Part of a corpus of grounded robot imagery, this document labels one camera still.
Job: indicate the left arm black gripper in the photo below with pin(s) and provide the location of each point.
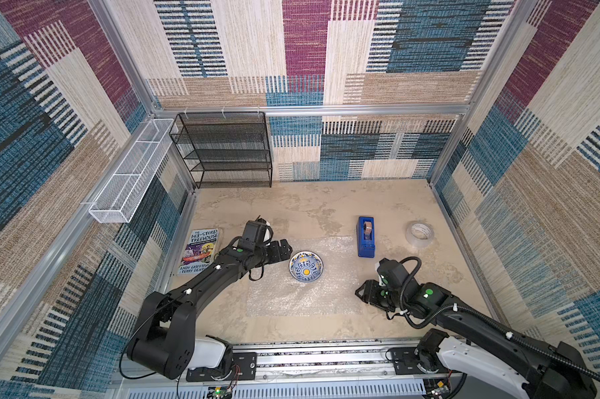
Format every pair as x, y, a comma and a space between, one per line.
275, 246

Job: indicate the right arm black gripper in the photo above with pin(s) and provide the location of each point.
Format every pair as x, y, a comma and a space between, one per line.
370, 292

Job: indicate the blue yellow patterned bowl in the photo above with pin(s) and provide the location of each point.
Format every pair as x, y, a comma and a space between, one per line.
306, 267

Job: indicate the clear bubble wrap sheet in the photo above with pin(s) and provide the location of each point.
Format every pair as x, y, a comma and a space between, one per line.
278, 294

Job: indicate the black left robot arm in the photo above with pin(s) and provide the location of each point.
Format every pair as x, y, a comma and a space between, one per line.
164, 336

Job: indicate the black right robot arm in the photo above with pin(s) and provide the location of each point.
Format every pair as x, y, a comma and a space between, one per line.
461, 339

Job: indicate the blue tape dispenser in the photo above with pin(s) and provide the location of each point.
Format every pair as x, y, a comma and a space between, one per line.
366, 237

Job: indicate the clear packing tape roll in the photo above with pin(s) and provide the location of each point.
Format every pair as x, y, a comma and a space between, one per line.
419, 235

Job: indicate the Treehouse paperback book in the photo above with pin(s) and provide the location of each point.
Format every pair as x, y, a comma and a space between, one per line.
199, 252

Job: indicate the black mesh shelf rack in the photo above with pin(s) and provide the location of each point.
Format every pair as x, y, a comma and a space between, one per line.
225, 149

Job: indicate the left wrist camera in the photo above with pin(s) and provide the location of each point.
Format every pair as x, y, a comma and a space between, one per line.
257, 233

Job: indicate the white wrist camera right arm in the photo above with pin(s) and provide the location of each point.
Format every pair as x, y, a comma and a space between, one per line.
391, 273

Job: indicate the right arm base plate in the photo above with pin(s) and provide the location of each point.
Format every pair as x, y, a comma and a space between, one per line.
407, 361

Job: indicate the aluminium front rail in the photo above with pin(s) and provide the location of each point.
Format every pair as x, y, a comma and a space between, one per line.
318, 369

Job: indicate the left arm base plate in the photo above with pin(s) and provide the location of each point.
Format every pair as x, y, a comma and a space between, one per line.
242, 363

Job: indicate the white wire mesh basket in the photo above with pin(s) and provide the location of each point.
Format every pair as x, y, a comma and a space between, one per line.
119, 200

